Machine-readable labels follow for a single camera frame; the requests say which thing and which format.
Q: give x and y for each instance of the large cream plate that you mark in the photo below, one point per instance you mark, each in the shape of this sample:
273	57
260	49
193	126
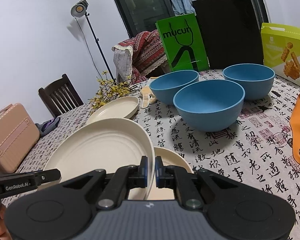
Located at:
106	144

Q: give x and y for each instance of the yellow-green snack box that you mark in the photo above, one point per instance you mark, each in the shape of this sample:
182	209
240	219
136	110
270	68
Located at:
281	50

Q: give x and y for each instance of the pink small suitcase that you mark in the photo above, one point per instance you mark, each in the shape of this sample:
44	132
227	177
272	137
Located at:
18	134

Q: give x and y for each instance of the calligraphy print tablecloth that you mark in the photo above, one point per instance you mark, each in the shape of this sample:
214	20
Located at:
247	177

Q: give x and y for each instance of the small cream plate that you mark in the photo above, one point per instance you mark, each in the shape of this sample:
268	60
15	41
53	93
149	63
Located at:
168	157

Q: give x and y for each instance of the person's left hand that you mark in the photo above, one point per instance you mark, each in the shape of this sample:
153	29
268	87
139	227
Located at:
4	234

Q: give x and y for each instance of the cream plate on table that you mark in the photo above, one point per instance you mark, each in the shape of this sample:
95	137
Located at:
124	107

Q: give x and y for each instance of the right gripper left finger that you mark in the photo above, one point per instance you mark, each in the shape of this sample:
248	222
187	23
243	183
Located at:
119	184

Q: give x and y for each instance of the knitted work glove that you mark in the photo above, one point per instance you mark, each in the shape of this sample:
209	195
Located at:
147	96

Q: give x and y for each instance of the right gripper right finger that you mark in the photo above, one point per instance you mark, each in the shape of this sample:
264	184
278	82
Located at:
181	182

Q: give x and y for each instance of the grey purple pouch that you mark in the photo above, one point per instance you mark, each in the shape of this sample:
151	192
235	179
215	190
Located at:
48	126

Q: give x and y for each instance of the blue bowl front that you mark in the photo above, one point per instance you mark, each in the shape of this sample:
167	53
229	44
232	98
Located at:
210	105

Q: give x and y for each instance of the black framed sliding door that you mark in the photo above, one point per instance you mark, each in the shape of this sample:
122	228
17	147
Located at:
165	2

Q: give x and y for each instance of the yellow flower branch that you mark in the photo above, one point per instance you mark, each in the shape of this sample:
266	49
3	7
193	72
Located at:
110	90

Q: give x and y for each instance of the patterned red blanket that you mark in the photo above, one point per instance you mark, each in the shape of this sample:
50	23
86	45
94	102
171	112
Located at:
139	57

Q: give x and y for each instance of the green mucun paper bag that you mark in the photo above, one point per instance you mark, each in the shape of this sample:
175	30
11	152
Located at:
182	42

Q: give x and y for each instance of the black paper bag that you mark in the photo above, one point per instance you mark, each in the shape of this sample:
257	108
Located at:
230	32

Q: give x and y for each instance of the dark wooden chair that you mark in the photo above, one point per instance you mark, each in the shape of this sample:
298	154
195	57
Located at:
60	96

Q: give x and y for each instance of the blue bowl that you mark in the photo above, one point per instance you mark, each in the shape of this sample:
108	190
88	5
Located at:
166	86
210	105
257	80

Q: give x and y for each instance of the studio light on stand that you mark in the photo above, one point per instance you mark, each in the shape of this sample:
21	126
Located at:
79	10

